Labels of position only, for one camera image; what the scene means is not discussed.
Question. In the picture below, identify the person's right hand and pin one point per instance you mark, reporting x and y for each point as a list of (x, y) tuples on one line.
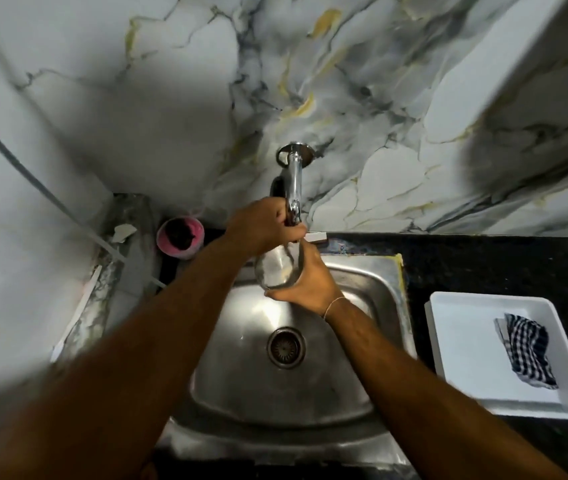
[(314, 284)]

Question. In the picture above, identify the person's left hand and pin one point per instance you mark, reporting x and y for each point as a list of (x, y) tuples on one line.
[(259, 225)]

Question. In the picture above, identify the person's right thumb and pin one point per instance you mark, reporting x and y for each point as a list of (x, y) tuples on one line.
[(284, 293)]

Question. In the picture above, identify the person's left fingers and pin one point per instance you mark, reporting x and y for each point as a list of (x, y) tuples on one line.
[(291, 233)]

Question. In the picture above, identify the clear drinking glass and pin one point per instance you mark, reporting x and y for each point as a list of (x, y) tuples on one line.
[(279, 267)]

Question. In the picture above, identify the chrome wall tap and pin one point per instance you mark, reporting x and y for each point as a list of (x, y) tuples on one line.
[(293, 182)]

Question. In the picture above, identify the person's left forearm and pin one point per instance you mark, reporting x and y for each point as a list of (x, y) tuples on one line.
[(113, 364)]

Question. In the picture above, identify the person's right forearm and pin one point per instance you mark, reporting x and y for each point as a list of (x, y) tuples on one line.
[(429, 399)]

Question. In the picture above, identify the white soap piece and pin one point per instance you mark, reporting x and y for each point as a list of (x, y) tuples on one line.
[(315, 237)]

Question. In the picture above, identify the thin wrist thread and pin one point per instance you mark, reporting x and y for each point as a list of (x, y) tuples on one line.
[(333, 305)]

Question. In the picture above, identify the round sink drain strainer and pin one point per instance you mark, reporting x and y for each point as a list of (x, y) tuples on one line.
[(286, 347)]

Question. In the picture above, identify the stainless steel sink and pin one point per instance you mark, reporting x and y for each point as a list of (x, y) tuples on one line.
[(284, 374)]

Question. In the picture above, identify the pink plastic cup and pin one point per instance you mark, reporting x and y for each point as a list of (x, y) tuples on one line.
[(181, 237)]

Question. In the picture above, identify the white paper scrap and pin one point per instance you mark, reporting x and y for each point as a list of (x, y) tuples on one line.
[(123, 232)]

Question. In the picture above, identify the white plastic strip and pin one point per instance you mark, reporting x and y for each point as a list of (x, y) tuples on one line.
[(74, 314)]

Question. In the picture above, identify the white plastic tray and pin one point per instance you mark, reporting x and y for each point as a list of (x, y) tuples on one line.
[(494, 359)]

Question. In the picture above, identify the black white checkered cloth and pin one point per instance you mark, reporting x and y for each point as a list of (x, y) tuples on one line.
[(528, 350)]

